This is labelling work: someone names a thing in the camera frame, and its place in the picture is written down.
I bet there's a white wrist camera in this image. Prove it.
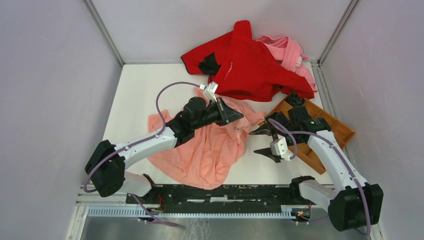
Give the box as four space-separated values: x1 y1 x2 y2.
199 81 219 103
269 138 295 163

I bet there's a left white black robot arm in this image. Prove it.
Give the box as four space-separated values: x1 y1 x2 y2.
84 97 244 204

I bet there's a pink garment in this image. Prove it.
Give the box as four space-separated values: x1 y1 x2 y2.
256 35 318 92

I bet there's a salmon orange jacket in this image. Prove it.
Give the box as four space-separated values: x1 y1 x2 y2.
147 96 265 190

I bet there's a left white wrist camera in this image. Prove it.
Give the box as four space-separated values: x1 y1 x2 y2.
199 81 219 103

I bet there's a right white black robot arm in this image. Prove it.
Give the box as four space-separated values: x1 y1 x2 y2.
250 105 384 236

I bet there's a wooden divided tray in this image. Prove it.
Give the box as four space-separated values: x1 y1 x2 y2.
259 93 356 175

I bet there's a red garment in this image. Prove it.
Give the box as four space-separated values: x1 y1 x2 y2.
181 20 315 102

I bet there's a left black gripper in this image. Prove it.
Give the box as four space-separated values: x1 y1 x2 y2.
192 97 244 131

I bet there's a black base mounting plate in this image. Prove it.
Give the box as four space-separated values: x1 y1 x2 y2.
138 184 315 214

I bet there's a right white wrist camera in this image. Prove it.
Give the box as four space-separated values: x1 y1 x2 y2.
269 138 295 163

